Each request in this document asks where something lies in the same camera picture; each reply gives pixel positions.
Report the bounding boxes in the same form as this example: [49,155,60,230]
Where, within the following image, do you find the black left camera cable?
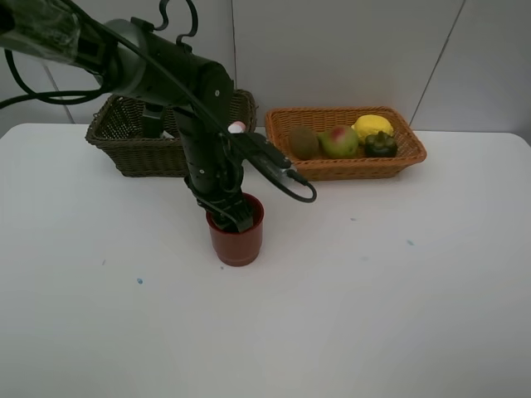
[0,0,319,204]

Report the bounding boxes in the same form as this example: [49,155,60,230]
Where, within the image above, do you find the brown kiwi fruit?
[288,126,319,161]

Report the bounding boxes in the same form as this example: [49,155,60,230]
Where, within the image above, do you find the yellow lemon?
[352,114,394,145]

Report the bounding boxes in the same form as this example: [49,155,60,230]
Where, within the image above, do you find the red plastic cup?
[206,193,265,267]

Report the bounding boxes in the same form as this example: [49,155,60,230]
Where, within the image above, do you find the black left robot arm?
[1,1,254,232]

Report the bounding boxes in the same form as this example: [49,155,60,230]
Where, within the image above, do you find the orange wicker basket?
[265,106,427,182]

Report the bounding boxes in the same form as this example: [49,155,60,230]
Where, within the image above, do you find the green red pear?
[318,125,359,159]

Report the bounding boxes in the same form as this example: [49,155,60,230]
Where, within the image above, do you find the dark purple mangosteen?
[364,131,398,158]

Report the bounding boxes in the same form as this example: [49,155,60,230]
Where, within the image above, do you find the white pink marker pen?
[161,131,175,139]

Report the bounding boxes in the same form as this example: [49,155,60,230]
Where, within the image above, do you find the dark green pump bottle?
[141,103,165,139]

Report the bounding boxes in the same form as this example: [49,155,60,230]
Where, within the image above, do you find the pink bottle white cap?
[227,121,246,134]

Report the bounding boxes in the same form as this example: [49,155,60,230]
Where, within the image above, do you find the dark brown wicker basket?
[85,87,258,178]

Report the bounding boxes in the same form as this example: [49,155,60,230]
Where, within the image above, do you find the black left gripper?
[173,106,254,233]

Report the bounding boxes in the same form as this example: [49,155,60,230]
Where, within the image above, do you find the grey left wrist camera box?
[233,133,292,183]

